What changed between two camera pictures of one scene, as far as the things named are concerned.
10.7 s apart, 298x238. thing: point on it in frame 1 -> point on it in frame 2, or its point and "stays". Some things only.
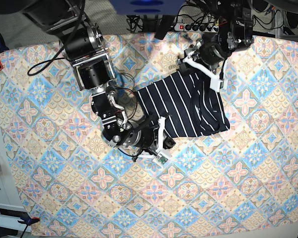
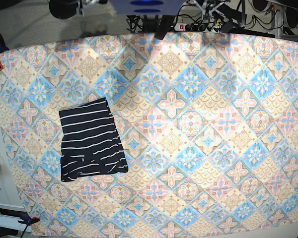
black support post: [166, 24] stays
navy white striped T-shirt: [188, 103] -> [90, 145]
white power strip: [183, 27] stays
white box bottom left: [8, 216] stays
